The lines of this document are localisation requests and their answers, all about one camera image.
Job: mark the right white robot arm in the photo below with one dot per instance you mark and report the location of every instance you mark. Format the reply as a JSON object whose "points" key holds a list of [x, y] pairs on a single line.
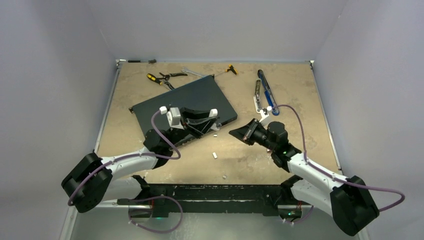
{"points": [[346, 199]]}

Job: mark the silver wrench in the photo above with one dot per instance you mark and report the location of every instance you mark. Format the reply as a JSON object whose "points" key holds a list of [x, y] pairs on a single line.
{"points": [[186, 70]]}

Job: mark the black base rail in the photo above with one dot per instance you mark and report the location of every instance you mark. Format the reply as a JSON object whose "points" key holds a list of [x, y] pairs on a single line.
{"points": [[268, 200]]}

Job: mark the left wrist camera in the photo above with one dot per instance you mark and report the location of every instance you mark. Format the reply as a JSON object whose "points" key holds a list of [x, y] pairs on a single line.
{"points": [[173, 115]]}

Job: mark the black tool at wall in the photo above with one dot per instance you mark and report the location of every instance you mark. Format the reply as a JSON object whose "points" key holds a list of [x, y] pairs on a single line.
{"points": [[153, 61]]}

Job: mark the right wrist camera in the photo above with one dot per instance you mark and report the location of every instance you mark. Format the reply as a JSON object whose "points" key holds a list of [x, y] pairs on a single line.
{"points": [[265, 116]]}

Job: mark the blue stapler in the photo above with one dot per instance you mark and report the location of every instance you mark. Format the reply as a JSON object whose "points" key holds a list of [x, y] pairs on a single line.
{"points": [[268, 93]]}

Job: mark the dark flat network switch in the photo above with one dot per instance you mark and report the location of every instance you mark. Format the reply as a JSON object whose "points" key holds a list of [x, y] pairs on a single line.
{"points": [[201, 94]]}

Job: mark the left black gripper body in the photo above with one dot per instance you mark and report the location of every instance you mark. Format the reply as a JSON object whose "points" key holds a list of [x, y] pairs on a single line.
{"points": [[194, 130]]}

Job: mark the black handled cutters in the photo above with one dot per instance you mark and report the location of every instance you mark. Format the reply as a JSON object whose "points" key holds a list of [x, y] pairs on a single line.
{"points": [[172, 75]]}

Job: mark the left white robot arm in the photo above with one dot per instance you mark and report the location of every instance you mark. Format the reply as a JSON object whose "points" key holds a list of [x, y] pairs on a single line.
{"points": [[96, 179]]}

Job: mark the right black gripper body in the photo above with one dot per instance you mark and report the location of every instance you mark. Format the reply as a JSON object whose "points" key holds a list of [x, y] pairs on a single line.
{"points": [[256, 134]]}

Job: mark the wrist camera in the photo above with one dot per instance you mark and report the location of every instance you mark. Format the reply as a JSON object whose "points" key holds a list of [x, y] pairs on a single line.
{"points": [[173, 115], [265, 116]]}

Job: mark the small yellow black screwdriver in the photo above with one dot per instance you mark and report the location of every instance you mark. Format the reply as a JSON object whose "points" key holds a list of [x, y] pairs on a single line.
{"points": [[230, 68]]}

